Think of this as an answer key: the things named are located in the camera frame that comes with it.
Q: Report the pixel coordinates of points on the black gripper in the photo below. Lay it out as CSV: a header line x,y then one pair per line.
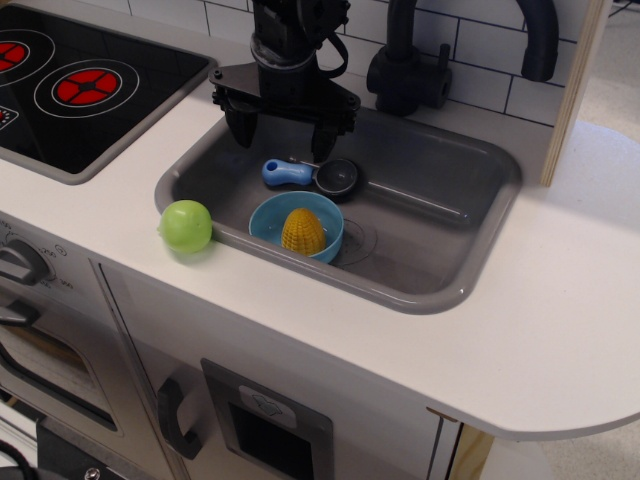
x,y
245,91

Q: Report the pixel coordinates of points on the yellow toy corn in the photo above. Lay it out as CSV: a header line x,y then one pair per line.
x,y
303,233

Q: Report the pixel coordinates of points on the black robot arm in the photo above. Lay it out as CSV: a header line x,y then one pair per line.
x,y
296,57

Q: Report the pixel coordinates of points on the light blue bowl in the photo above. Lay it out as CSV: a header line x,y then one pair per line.
x,y
268,219

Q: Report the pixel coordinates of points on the grey sink basin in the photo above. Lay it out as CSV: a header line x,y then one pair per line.
x,y
418,225

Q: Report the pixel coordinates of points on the dark grey faucet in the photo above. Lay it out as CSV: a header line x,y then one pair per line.
x,y
402,81

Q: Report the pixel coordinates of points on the green toy ball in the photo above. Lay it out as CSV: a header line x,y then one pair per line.
x,y
185,226

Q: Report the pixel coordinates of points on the black toy stove top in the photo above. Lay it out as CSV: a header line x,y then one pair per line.
x,y
75,96

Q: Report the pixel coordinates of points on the grey oven knob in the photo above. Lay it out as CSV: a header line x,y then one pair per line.
x,y
22,264

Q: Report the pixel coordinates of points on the grey ice dispenser panel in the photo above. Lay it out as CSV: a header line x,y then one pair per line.
x,y
269,429

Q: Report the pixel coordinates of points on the grey oven door window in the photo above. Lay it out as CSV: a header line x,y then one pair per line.
x,y
39,347

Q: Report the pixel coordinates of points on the blue handled black scoop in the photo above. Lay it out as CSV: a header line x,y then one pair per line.
x,y
333,178

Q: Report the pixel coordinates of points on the black cabinet door handle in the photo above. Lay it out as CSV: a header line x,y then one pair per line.
x,y
169,399

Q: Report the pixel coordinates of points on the wooden side post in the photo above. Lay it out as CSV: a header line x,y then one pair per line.
x,y
591,33

